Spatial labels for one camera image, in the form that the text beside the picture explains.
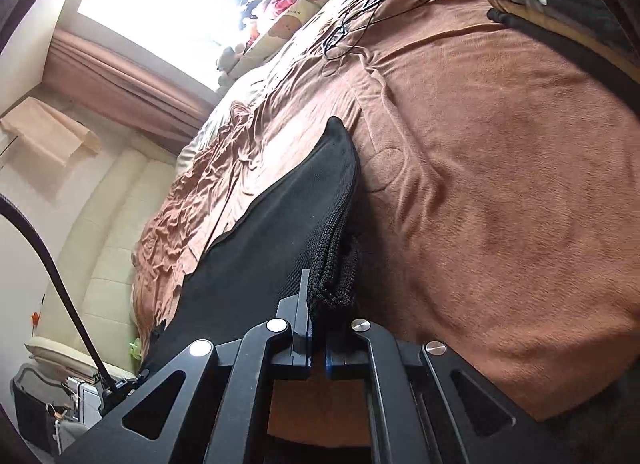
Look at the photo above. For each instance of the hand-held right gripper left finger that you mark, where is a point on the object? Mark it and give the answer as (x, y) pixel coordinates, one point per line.
(304, 344)

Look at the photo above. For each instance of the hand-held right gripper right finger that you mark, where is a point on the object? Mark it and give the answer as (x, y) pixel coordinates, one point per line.
(331, 363)

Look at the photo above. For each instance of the brown blanket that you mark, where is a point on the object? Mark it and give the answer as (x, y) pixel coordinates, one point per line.
(475, 168)

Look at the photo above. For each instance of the pink curtain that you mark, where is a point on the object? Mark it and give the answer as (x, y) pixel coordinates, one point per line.
(125, 83)

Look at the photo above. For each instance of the black t-shirt with floral trim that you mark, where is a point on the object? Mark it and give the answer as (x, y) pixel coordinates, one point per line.
(280, 244)

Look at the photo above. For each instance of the pale bed sheet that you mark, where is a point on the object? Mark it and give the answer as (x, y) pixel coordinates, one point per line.
(200, 143)

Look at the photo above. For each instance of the cream padded headboard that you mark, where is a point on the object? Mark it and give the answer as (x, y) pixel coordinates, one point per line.
(100, 244)

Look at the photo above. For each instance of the beige hanging cloth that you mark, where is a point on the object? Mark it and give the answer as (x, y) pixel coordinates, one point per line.
(47, 131)

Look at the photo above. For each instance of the black storage basket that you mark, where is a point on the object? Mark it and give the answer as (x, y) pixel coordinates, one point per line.
(35, 409)

